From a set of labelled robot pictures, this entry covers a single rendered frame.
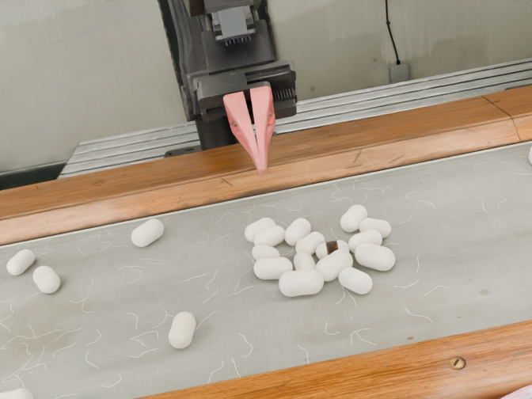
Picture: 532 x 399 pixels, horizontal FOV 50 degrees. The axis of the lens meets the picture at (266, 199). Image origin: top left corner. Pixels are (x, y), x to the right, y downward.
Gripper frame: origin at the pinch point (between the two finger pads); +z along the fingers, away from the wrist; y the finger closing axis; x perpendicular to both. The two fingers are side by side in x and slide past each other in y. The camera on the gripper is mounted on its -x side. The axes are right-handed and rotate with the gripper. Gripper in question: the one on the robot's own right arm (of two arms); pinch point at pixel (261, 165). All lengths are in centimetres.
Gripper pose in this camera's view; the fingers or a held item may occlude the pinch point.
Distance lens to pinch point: 55.0
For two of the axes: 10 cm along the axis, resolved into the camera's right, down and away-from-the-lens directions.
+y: 9.8, -2.0, 0.0
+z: 1.8, 9.1, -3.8
